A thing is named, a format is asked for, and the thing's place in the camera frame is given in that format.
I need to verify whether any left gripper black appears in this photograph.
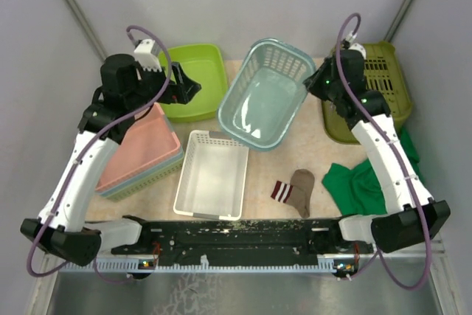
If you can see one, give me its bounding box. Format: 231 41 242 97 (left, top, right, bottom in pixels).
126 59 201 112

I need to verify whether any lime green plastic tub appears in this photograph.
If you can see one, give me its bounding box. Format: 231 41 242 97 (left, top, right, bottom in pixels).
160 44 228 123

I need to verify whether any pink perforated basket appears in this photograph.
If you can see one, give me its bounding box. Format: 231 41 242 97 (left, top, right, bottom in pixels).
95 103 181 194

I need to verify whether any light blue perforated basket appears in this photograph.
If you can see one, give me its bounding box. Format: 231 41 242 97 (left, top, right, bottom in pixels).
217 38 316 151

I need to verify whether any olive green large container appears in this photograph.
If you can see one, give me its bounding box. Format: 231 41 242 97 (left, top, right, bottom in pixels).
322 41 413 145

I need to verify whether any white perforated basket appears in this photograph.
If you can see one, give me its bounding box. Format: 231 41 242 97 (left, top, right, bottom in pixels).
173 130 249 221

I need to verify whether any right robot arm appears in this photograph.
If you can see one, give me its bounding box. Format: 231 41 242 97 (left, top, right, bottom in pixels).
304 49 451 253

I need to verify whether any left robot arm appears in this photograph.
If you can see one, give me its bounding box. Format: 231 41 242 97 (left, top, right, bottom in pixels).
20 54 201 266

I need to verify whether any light green perforated basket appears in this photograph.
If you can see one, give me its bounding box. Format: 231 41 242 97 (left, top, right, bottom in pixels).
98 156 184 203

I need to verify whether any brown striped sock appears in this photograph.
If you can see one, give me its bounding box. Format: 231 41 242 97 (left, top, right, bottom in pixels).
271 169 315 218

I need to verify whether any green cloth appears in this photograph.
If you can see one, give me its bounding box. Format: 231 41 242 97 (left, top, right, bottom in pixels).
322 125 426 218

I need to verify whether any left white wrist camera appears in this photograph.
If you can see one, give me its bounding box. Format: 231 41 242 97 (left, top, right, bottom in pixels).
133 38 162 72

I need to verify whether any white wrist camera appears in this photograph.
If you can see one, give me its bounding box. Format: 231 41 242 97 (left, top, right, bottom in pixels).
343 31 367 60
133 38 162 72

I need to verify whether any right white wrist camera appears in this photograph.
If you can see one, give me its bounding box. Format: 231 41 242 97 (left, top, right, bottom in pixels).
343 31 367 60

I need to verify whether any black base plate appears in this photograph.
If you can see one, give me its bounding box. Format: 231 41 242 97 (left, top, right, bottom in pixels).
112 218 369 277

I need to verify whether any grey slotted cable duct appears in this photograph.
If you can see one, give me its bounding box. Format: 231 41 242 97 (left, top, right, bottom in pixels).
58 257 373 274

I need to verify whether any aluminium frame rail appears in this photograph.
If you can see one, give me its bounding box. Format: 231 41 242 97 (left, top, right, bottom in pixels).
36 240 445 257

